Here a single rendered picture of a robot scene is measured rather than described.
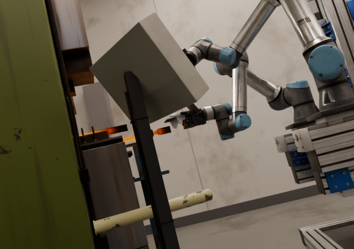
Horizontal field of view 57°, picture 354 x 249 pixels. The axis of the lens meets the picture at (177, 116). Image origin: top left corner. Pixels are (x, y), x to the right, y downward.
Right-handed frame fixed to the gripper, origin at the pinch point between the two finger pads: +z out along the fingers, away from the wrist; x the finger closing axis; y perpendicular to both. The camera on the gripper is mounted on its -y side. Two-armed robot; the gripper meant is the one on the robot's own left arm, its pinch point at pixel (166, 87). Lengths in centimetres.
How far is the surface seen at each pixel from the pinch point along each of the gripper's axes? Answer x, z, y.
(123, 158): -30.4, 17.6, -14.7
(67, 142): -12.8, 39.3, 6.9
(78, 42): -32.4, -3.1, 36.7
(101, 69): -1.0, 18.4, 19.4
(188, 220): -240, -110, -180
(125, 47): 16.1, 18.4, 19.8
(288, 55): -110, -302, -92
